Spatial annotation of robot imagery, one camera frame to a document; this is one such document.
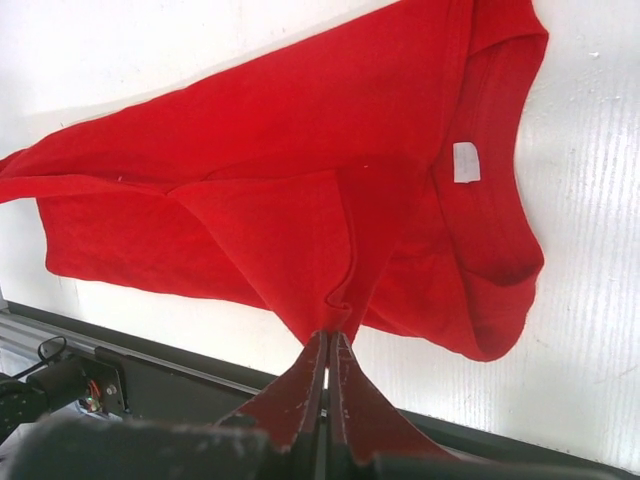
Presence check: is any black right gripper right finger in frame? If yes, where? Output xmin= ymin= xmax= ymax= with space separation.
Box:
xmin=327 ymin=333 xmax=458 ymax=479

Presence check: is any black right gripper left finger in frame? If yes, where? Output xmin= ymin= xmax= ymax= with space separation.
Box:
xmin=216 ymin=331 xmax=329 ymax=479

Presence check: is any red t shirt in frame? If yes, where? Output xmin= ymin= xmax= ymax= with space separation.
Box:
xmin=1 ymin=1 xmax=548 ymax=362

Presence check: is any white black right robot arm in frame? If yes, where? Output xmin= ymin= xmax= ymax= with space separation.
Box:
xmin=1 ymin=332 xmax=463 ymax=479

